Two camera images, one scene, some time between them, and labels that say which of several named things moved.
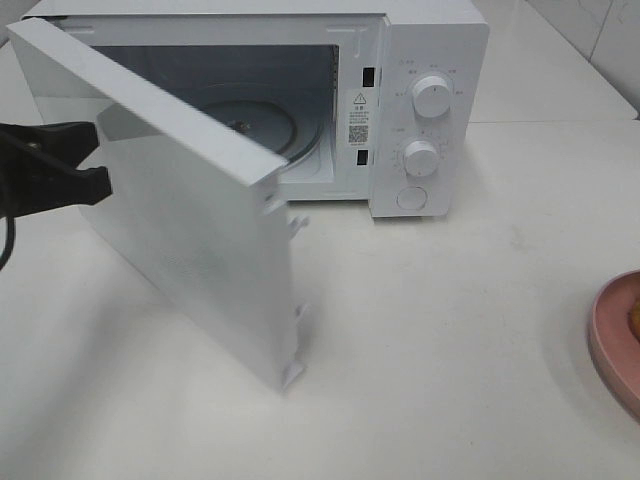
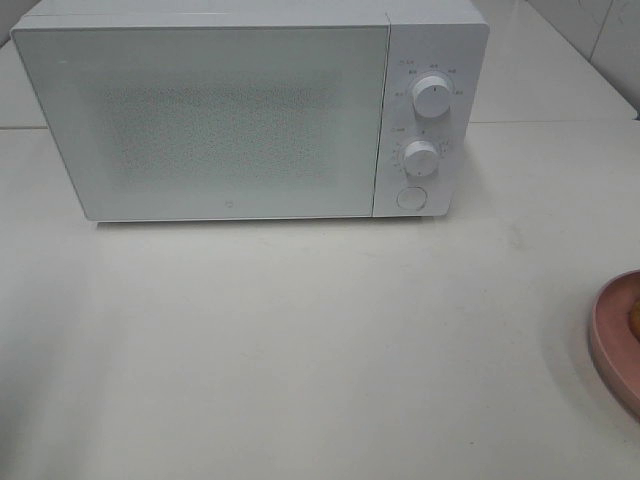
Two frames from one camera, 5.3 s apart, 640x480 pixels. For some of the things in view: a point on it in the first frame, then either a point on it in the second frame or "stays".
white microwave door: (188, 206) to (254, 122)
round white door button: (411, 198) stays
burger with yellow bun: (634, 320) stays
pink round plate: (614, 340) stays
